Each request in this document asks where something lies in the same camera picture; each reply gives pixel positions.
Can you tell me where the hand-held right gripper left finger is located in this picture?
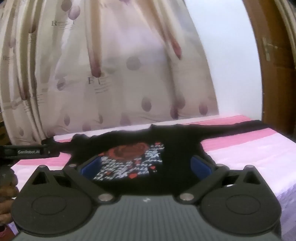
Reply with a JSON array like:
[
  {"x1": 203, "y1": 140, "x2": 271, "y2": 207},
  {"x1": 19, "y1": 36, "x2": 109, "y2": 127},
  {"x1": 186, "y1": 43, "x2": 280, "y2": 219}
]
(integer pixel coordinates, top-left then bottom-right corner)
[{"x1": 31, "y1": 155, "x2": 114, "y2": 205}]

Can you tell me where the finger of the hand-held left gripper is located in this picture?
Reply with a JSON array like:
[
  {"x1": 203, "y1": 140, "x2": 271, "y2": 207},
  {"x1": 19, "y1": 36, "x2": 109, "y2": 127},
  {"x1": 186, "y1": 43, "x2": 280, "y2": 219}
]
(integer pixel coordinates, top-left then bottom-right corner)
[{"x1": 41, "y1": 137, "x2": 61, "y2": 154}]

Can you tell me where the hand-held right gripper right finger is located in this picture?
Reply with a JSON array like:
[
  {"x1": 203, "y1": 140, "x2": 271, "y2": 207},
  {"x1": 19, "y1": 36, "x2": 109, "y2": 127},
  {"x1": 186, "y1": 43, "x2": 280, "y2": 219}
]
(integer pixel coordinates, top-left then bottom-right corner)
[{"x1": 179, "y1": 155, "x2": 262, "y2": 205}]

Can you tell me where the black printed t-shirt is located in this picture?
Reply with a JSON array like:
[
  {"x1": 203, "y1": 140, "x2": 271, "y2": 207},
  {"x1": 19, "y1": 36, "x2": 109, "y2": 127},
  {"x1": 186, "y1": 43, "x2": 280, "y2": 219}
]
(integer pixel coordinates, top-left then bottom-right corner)
[{"x1": 53, "y1": 120, "x2": 271, "y2": 195}]

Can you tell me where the person's left hand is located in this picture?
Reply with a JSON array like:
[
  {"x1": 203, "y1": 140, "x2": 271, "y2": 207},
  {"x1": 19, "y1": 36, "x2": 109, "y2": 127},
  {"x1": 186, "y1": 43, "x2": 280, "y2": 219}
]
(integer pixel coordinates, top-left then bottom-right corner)
[{"x1": 0, "y1": 166, "x2": 21, "y2": 223}]

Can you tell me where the pink striped blanket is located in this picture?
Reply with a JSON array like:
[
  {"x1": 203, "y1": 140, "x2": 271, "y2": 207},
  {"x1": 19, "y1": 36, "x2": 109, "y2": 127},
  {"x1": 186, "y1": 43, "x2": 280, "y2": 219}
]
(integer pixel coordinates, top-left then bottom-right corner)
[{"x1": 0, "y1": 114, "x2": 296, "y2": 237}]

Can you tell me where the beige petal print curtain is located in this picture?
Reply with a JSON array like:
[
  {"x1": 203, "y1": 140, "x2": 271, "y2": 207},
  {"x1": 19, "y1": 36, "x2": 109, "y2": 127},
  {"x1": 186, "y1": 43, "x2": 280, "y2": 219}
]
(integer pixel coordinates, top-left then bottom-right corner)
[{"x1": 0, "y1": 0, "x2": 220, "y2": 147}]

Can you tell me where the brown wooden door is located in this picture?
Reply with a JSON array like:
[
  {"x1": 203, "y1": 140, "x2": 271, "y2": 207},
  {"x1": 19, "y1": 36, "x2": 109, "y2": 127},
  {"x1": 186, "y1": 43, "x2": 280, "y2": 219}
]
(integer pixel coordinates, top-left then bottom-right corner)
[{"x1": 243, "y1": 0, "x2": 296, "y2": 149}]

